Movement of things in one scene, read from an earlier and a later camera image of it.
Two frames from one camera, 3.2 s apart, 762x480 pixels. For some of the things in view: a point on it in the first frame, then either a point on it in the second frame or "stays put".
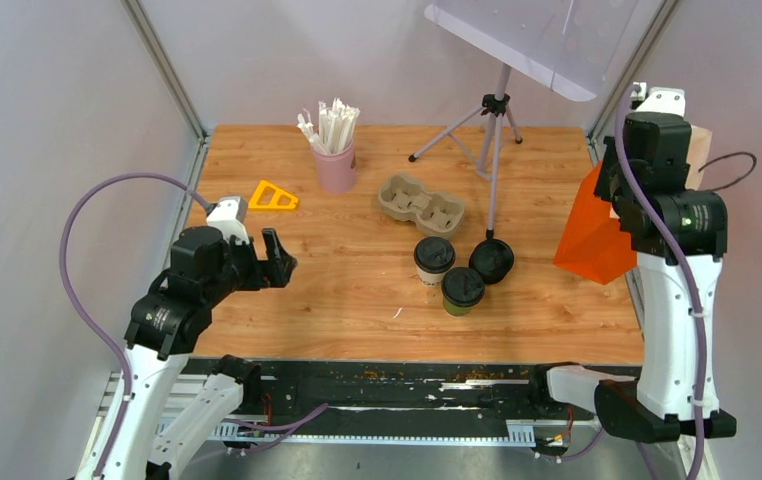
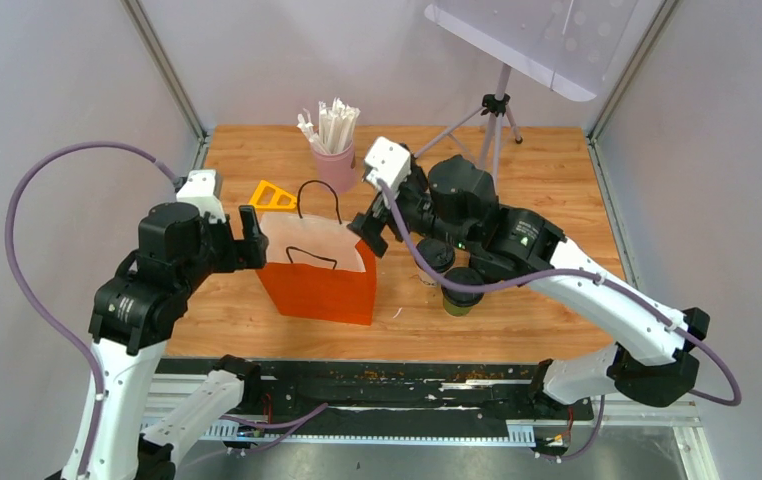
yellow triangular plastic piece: x=278 y=192 stays put
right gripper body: x=609 y=184 → x=413 y=202
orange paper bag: x=593 y=243 → x=317 y=269
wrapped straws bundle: x=336 y=124 stays put
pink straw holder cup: x=335 y=172 stays put
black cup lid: x=462 y=287 stays put
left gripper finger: x=274 y=249 → x=253 y=231
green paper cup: x=457 y=311 stays put
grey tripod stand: x=493 y=107 stays put
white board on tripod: x=566 y=47 stays put
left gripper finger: x=277 y=272 → x=254 y=256
